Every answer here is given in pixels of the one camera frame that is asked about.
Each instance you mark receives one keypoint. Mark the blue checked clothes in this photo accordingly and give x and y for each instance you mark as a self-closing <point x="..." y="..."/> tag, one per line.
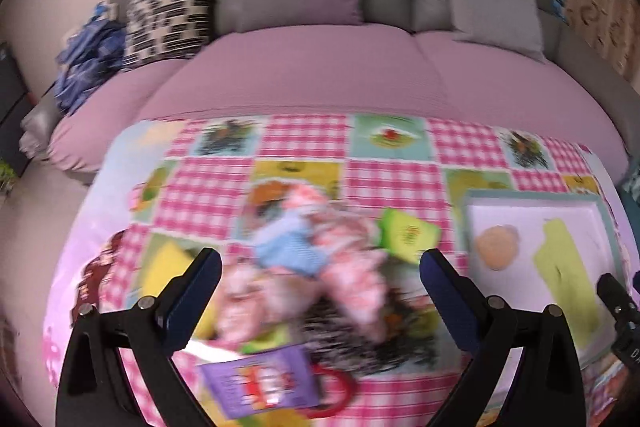
<point x="87" y="62"/>

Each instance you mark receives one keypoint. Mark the blue packet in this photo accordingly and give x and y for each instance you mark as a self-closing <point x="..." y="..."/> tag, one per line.
<point x="557" y="2"/>

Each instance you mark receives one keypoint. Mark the pink patterned cloth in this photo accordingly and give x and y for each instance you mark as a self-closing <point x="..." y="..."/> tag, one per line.
<point x="240" y="302"/>

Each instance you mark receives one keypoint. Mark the pink checked printed tablecloth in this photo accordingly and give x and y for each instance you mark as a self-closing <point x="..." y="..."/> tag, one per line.
<point x="300" y="177"/>

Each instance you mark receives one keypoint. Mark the round beige puff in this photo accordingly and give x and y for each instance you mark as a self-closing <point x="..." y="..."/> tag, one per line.
<point x="497" y="249"/>

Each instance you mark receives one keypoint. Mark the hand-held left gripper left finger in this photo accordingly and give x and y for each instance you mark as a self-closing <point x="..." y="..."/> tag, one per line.
<point x="192" y="292"/>

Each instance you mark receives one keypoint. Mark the pink sofa cover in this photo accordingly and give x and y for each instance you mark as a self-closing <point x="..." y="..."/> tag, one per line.
<point x="310" y="72"/>

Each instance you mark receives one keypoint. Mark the purple packet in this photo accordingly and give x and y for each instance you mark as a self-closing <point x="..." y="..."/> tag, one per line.
<point x="260" y="382"/>

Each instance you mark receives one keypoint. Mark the pink knit cloth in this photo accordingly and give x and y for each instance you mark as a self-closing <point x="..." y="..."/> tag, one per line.
<point x="350" y="277"/>

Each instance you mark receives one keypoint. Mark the yellow-green cloth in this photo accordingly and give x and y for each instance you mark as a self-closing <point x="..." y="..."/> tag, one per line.
<point x="165" y="267"/>
<point x="565" y="272"/>

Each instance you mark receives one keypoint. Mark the black cabinet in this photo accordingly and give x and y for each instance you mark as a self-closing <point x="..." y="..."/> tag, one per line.
<point x="12" y="107"/>

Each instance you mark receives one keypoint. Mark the green plant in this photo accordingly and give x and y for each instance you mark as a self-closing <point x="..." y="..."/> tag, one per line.
<point x="5" y="177"/>

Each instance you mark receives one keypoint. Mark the grey cushion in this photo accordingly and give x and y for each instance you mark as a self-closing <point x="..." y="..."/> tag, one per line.
<point x="490" y="2"/>

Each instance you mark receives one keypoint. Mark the teal box with white inside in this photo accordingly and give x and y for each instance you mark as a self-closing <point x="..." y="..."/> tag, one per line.
<point x="510" y="217"/>

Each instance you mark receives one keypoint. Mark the black patterned cream cushion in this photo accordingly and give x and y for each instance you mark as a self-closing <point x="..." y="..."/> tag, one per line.
<point x="167" y="19"/>

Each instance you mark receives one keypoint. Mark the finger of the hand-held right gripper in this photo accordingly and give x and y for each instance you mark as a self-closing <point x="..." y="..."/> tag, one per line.
<point x="616" y="297"/>

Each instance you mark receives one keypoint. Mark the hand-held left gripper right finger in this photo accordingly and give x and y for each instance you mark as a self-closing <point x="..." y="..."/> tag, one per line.
<point x="445" y="292"/>

